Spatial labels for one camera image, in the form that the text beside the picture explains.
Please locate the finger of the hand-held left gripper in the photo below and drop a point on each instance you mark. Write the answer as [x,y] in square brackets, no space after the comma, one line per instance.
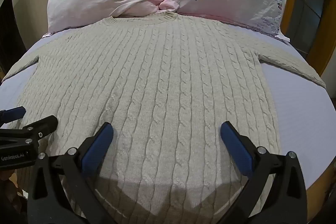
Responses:
[13,112]
[40,126]

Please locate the wooden door frame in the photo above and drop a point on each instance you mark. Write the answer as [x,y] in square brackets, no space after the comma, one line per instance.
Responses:
[302,11]

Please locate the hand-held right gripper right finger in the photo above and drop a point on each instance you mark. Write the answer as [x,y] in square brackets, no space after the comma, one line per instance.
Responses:
[236,145]

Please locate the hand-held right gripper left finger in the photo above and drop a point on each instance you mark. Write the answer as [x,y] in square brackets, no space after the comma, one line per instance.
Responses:
[97,144]

